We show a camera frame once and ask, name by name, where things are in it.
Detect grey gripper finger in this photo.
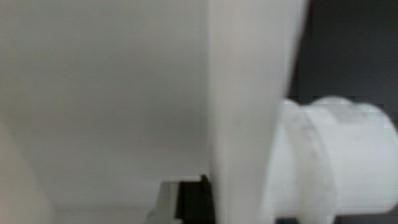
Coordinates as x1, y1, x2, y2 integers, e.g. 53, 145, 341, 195
174, 176, 215, 224

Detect white cabinet body box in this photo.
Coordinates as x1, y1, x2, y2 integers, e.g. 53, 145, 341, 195
0, 0, 398, 224

